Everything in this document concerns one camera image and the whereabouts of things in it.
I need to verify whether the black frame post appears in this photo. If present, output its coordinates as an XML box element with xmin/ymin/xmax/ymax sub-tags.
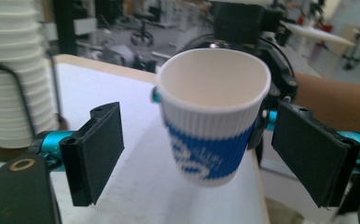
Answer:
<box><xmin>51</xmin><ymin>0</ymin><xmax>78</xmax><ymax>56</ymax></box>

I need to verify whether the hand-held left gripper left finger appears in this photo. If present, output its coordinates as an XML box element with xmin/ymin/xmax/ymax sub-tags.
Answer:
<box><xmin>33</xmin><ymin>101</ymin><xmax>126</xmax><ymax>208</ymax></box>

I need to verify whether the white platform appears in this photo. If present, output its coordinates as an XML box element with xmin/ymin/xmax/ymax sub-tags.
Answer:
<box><xmin>282</xmin><ymin>21</ymin><xmax>356</xmax><ymax>48</ymax></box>

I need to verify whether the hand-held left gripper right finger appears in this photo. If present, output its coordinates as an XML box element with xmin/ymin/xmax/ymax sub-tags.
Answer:
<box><xmin>270</xmin><ymin>102</ymin><xmax>360</xmax><ymax>209</ymax></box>

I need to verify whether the white table mat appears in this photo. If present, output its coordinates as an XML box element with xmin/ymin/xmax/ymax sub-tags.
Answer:
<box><xmin>0</xmin><ymin>62</ymin><xmax>268</xmax><ymax>224</ymax></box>

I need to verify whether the dark swivel chair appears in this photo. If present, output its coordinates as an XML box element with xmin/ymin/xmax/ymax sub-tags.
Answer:
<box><xmin>130</xmin><ymin>8</ymin><xmax>156</xmax><ymax>48</ymax></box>

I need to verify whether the stack of white paper cups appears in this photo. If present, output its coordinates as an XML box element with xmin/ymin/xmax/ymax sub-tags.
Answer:
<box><xmin>0</xmin><ymin>0</ymin><xmax>61</xmax><ymax>149</ymax></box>

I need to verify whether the blue banded paper cup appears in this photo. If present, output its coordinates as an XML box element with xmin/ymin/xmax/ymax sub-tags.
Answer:
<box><xmin>155</xmin><ymin>47</ymin><xmax>272</xmax><ymax>189</ymax></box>

